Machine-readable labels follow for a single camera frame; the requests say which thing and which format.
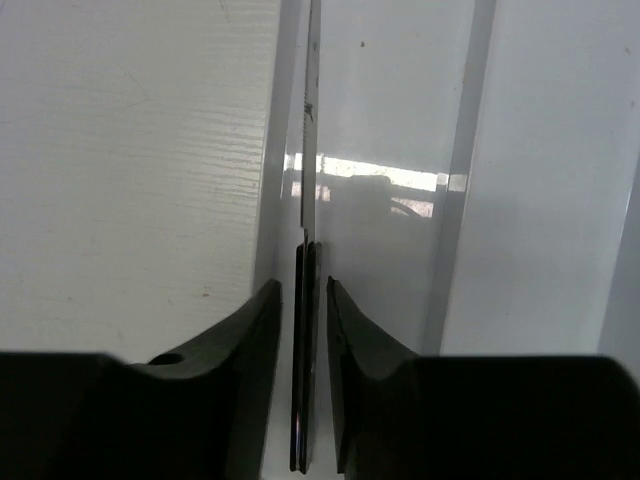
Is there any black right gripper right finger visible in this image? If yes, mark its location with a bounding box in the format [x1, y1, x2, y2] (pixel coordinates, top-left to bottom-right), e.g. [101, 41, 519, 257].
[327, 279, 639, 479]

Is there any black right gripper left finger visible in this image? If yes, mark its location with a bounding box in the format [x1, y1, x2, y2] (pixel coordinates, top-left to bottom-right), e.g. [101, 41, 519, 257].
[1, 280, 282, 479]

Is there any knife with black handle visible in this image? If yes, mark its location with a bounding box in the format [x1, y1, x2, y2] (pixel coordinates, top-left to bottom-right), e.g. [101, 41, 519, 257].
[290, 1, 322, 475]

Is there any white compartment utensil tray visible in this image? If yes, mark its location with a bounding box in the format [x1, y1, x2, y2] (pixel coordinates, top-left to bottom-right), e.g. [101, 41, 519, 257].
[256, 1, 639, 479]

